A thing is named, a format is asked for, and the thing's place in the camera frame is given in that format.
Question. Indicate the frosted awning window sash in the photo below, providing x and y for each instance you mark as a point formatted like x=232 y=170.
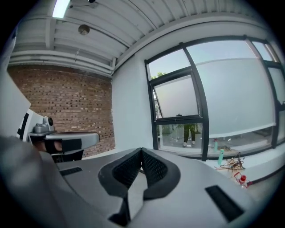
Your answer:
x=178 y=98

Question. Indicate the pile of clothes hangers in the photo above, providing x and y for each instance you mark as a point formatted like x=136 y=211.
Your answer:
x=231 y=165

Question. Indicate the white window screen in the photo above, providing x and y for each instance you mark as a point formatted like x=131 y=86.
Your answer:
x=231 y=98

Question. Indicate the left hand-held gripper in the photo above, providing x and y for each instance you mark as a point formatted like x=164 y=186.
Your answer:
x=13 y=107

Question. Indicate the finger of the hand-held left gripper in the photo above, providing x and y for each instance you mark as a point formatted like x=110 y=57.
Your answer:
x=89 y=139

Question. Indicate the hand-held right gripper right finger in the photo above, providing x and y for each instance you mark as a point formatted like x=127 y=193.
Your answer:
x=191 y=184

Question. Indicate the black ceiling camera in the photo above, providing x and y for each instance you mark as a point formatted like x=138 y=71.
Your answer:
x=91 y=1

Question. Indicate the person's left hand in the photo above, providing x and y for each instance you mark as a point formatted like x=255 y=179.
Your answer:
x=56 y=145

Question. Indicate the black framed window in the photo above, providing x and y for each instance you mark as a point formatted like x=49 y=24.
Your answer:
x=203 y=124

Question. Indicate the red capped clear bottle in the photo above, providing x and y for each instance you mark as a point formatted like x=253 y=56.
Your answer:
x=242 y=178

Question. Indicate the round ceiling fixture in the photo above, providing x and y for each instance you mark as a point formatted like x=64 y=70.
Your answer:
x=84 y=29

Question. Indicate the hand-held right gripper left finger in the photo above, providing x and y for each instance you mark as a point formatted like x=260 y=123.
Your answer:
x=89 y=178

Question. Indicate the rectangular ceiling light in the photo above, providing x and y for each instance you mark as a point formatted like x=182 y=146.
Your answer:
x=60 y=8

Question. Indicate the teal water bottle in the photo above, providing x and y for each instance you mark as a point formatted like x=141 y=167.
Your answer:
x=221 y=157

